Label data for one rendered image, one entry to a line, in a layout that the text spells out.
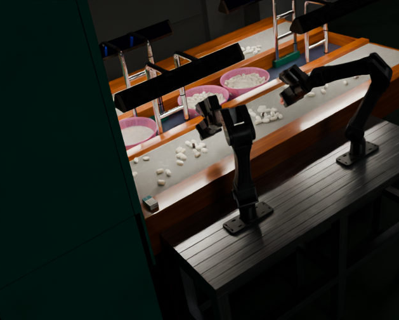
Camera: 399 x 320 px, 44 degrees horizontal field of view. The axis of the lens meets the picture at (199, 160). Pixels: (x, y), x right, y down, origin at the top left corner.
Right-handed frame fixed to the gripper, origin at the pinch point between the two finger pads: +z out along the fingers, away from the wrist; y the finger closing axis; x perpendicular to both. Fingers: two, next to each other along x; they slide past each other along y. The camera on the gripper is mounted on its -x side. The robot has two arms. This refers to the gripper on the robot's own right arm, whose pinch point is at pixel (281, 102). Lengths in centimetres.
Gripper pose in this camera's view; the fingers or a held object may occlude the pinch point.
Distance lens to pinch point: 226.0
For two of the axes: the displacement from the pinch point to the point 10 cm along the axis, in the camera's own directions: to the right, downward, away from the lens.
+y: -8.0, 4.2, -4.3
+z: -3.7, 2.3, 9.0
